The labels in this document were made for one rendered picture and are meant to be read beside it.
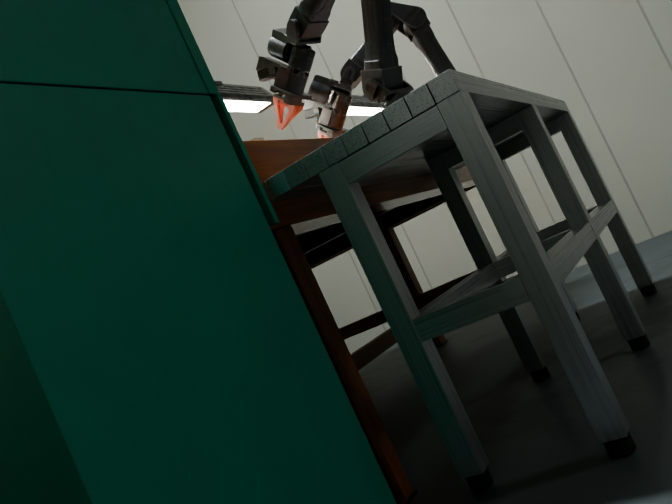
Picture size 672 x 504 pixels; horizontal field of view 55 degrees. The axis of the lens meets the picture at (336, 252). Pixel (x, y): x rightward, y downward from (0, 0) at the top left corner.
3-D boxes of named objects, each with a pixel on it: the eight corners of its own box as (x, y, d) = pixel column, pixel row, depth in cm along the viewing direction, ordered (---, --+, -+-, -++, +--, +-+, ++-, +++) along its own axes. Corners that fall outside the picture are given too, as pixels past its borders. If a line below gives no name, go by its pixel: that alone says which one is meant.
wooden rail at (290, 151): (507, 170, 276) (488, 131, 277) (263, 231, 120) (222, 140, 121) (482, 183, 282) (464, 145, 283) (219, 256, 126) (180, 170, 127)
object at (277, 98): (264, 124, 162) (275, 87, 159) (280, 124, 169) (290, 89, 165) (285, 134, 160) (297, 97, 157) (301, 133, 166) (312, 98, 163)
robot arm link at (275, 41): (260, 58, 161) (264, 8, 155) (286, 55, 166) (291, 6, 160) (291, 73, 154) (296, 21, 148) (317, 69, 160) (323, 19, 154)
